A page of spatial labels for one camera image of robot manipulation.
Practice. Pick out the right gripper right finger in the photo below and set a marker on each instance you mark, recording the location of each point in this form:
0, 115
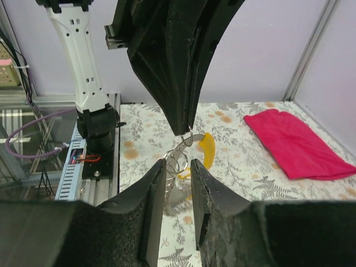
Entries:
233, 231

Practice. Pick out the white slotted cable duct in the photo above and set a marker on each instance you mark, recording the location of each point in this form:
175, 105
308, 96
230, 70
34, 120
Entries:
71, 173

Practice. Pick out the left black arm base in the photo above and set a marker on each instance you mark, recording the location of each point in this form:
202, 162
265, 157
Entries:
97, 167

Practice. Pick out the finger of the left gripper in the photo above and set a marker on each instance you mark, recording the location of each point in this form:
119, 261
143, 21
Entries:
143, 26
210, 28

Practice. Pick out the pink folded cloth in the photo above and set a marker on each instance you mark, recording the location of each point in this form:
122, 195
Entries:
296, 148

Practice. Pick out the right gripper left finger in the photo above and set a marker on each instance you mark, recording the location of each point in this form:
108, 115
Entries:
122, 231

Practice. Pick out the left aluminium frame post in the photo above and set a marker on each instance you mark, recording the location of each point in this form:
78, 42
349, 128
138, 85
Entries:
310, 48

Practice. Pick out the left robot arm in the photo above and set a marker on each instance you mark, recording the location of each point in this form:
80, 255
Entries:
170, 45

